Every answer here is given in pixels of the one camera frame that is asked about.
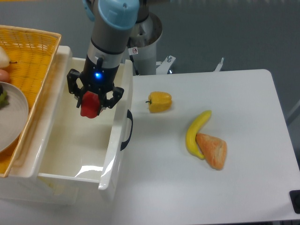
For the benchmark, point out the red bell pepper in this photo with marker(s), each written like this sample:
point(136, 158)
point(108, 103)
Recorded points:
point(90, 105)

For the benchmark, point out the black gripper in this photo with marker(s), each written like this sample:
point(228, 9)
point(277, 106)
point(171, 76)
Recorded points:
point(98, 79)

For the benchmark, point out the white pear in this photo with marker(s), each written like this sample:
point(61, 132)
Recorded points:
point(5, 61)

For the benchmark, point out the black corner device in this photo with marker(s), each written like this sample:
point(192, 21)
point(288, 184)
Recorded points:
point(295, 199)

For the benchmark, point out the yellow banana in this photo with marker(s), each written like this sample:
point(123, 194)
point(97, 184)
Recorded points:
point(190, 138)

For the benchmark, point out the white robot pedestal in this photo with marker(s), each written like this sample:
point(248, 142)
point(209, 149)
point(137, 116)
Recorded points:
point(142, 48)

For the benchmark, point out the yellow woven basket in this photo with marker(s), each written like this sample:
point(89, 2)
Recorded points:
point(35, 51)

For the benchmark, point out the green grapes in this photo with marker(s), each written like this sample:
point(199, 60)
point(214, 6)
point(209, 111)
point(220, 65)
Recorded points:
point(3, 97)

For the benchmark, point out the orange bread wedge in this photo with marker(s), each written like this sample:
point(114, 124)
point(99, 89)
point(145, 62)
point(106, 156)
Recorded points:
point(214, 150)

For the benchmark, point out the white drawer cabinet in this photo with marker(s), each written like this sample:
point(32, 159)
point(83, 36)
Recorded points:
point(23, 181)

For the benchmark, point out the black drawer handle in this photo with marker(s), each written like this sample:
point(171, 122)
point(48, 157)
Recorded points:
point(129, 130)

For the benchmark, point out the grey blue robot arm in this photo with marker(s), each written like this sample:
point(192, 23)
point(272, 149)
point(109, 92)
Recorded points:
point(113, 23)

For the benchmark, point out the white upper drawer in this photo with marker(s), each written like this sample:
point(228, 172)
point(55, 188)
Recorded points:
point(87, 151)

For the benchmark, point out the pink peach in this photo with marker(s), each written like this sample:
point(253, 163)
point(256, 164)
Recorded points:
point(4, 76)

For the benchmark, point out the yellow bell pepper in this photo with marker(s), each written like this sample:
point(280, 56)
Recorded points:
point(159, 101)

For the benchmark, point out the grey ribbed plate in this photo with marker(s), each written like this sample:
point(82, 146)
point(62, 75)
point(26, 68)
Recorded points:
point(13, 116)

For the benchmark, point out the white table bracket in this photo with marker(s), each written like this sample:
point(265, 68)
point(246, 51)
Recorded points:
point(219, 65)

